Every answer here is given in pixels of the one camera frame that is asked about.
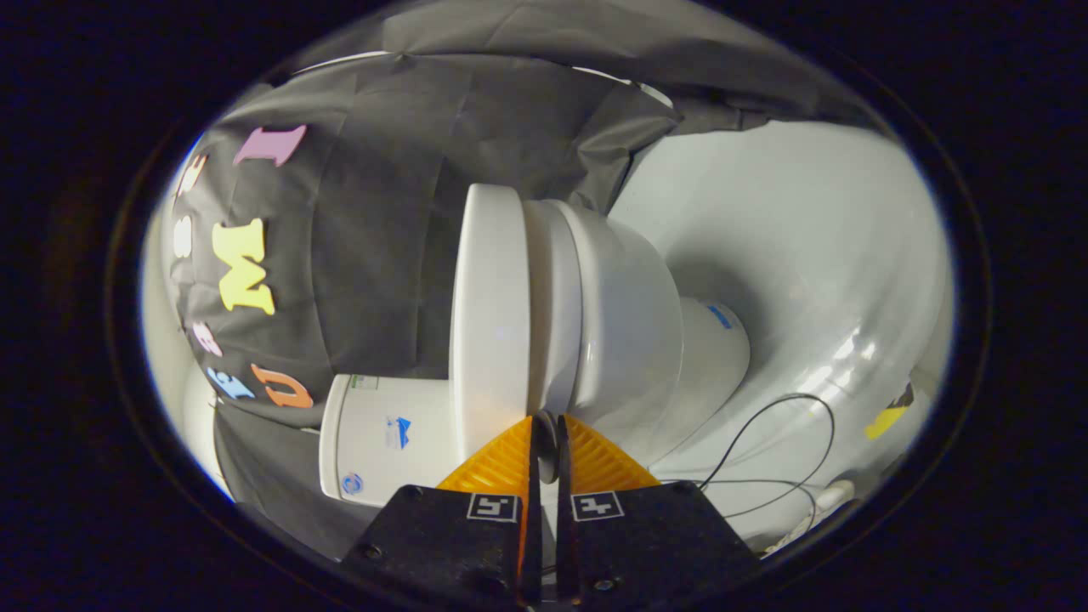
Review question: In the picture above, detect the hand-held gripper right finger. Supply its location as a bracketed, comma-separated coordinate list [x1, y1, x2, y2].
[557, 415, 762, 609]

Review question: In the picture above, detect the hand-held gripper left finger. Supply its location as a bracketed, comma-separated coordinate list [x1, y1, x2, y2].
[340, 415, 543, 609]

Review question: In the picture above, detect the white toilet lid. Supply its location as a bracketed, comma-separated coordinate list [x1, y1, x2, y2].
[448, 183, 534, 462]

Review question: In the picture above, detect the white ceramic toilet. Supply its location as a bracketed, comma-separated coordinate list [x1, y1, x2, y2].
[319, 200, 751, 509]

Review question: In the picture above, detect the white toilet seat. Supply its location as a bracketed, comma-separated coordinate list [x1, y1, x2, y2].
[522, 199, 586, 419]

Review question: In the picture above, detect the yellow floor tape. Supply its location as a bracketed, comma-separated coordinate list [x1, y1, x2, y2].
[864, 382, 915, 441]

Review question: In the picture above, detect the thin black cable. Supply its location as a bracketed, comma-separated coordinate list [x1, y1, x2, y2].
[670, 393, 836, 521]

